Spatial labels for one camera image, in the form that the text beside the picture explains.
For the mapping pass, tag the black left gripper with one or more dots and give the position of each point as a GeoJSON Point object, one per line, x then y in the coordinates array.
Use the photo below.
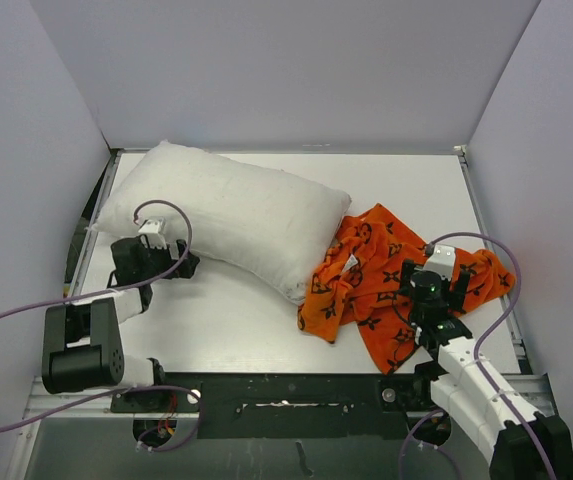
{"type": "Point", "coordinates": [186, 266]}

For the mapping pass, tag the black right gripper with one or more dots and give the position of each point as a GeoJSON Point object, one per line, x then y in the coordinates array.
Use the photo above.
{"type": "Point", "coordinates": [461, 285]}

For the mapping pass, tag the orange patterned pillowcase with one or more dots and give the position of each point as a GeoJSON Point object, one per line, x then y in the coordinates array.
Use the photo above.
{"type": "Point", "coordinates": [358, 282]}

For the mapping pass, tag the white pillow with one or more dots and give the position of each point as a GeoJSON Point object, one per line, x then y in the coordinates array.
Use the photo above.
{"type": "Point", "coordinates": [273, 224]}

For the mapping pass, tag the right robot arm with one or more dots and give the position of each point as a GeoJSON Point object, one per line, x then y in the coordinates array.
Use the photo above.
{"type": "Point", "coordinates": [517, 440]}

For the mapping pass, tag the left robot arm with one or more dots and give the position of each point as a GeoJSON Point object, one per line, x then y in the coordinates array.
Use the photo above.
{"type": "Point", "coordinates": [82, 346]}

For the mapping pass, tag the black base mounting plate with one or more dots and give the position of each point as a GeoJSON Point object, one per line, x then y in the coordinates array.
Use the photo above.
{"type": "Point", "coordinates": [288, 406]}

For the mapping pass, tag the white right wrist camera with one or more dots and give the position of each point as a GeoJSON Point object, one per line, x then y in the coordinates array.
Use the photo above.
{"type": "Point", "coordinates": [441, 259]}

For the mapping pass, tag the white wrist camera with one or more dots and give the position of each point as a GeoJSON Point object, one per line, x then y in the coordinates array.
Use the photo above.
{"type": "Point", "coordinates": [441, 259]}
{"type": "Point", "coordinates": [151, 233]}

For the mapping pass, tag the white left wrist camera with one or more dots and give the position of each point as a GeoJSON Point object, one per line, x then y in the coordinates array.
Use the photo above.
{"type": "Point", "coordinates": [151, 233]}

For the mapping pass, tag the aluminium frame rail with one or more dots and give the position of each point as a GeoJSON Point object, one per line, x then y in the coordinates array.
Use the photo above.
{"type": "Point", "coordinates": [91, 442]}

